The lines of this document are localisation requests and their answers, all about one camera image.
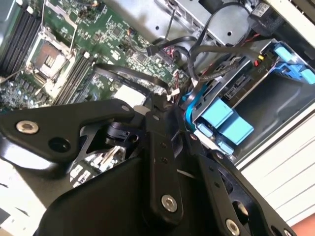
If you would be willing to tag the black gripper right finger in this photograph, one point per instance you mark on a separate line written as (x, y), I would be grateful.
(214, 172)

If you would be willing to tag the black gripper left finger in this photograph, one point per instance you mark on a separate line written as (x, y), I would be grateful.
(61, 118)

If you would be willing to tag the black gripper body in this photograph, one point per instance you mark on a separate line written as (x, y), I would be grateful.
(110, 209)

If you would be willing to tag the hard disk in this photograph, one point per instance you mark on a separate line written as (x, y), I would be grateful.
(283, 52)

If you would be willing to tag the person's hand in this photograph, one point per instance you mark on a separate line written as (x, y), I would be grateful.
(307, 228)

